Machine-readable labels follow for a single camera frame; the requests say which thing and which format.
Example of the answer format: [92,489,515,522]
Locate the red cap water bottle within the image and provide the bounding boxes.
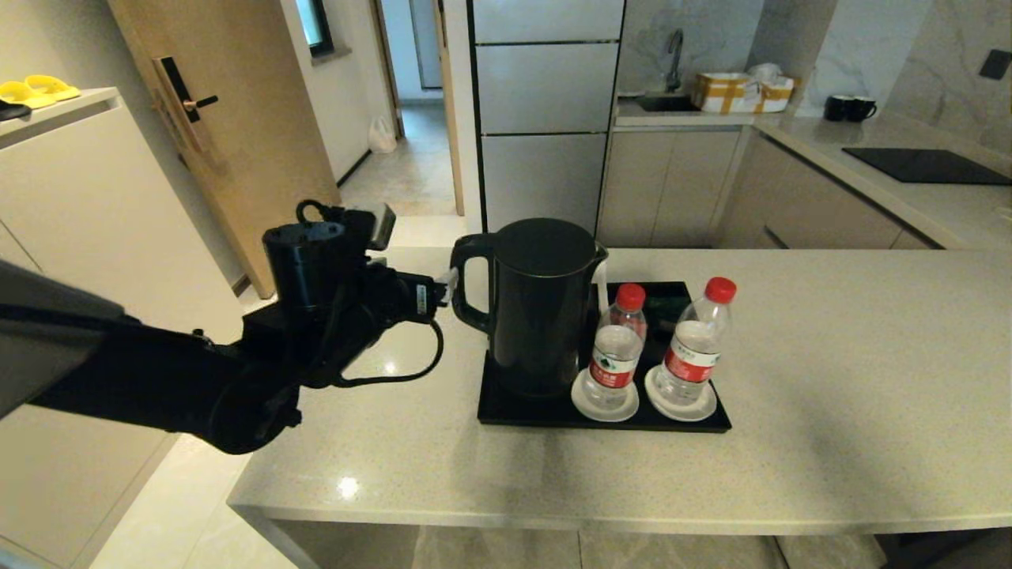
[653,277,738,408]
[585,283,648,410]

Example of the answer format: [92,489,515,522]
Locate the black rectangular serving tray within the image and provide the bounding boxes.
[476,281,732,433]

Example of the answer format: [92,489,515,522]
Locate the wooden room door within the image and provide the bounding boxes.
[108,0,341,300]

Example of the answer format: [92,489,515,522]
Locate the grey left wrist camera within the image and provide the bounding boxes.
[348,203,398,254]

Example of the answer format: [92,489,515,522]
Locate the silver refrigerator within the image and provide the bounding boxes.
[468,0,625,236]

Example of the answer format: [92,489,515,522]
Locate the yellow white box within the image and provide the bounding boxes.
[691,72,794,115]

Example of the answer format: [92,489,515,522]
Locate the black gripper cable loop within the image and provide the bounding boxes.
[296,200,445,388]

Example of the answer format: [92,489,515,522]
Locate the narrow wooden door panel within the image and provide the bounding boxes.
[433,0,466,217]

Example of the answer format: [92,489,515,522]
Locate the black door lock handle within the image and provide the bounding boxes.
[153,56,220,154]

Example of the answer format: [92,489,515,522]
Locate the beige tall cabinet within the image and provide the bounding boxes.
[0,87,254,569]

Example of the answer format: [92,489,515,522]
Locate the chrome kitchen faucet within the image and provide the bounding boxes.
[665,28,685,93]

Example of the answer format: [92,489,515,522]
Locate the beige kitchen base cabinets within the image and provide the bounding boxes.
[599,124,942,251]

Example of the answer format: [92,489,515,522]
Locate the dark window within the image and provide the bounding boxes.
[296,0,334,58]

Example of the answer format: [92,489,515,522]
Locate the black box with sachets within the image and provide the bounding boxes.
[605,281,693,341]

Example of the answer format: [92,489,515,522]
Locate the black induction cooktop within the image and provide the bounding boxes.
[840,147,1012,187]

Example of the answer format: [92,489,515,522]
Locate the black electric kettle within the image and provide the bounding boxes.
[450,218,610,399]

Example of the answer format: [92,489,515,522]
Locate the yellow slipper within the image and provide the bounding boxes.
[0,81,56,110]
[25,74,82,102]

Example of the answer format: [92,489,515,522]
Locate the white round saucer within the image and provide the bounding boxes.
[571,369,640,424]
[644,365,719,422]

